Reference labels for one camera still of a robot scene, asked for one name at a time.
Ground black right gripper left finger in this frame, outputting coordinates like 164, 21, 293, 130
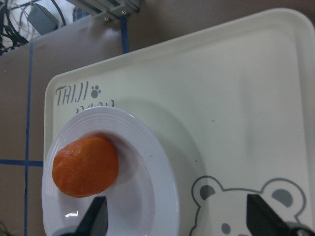
76, 196, 108, 236

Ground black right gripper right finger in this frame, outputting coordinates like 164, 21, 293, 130
246, 194, 292, 236

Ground white round plate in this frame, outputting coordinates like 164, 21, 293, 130
42, 106, 180, 236

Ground orange fruit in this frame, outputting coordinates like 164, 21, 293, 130
52, 136, 119, 198

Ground cream bear tray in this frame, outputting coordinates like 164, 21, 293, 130
44, 8, 315, 236

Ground black power adapter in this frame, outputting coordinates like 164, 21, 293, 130
27, 3, 59, 35

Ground tangled black cables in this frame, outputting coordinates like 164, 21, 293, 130
0, 0, 69, 56

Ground aluminium frame post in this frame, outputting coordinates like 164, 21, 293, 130
68, 0, 141, 22

